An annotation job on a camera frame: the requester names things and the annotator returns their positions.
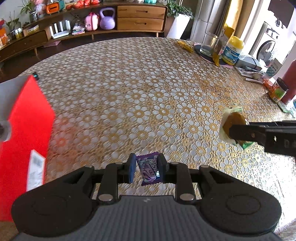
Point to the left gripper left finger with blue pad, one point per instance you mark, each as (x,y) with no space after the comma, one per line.
(126,170)

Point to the yellow crumpled wrapper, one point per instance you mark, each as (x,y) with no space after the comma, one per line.
(185,46)

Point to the white router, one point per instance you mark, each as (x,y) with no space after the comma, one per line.
(60,29)

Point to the yellow lid wipes canister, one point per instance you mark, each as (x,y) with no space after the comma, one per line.
(232,50)

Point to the washing machine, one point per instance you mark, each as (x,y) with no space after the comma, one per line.
(269,34)

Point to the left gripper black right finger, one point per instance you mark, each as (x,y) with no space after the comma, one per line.
(167,170)

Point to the green label jar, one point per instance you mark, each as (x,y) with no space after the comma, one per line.
(278,90)

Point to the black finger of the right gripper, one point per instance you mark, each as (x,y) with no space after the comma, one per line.
(248,133)

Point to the purple kettlebell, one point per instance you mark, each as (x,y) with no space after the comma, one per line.
(107,22)

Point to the orange radio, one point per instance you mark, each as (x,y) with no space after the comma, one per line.
(52,8)

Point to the potted green tree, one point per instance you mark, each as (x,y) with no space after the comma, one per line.
(181,16)

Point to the purple candy bar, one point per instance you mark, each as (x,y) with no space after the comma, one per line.
(148,166)

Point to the wooden tv console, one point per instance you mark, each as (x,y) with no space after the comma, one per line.
(78,21)

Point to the red cardboard box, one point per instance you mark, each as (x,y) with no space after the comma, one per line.
(26,125)

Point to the dark red bottle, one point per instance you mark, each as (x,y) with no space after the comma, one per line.
(289,79)

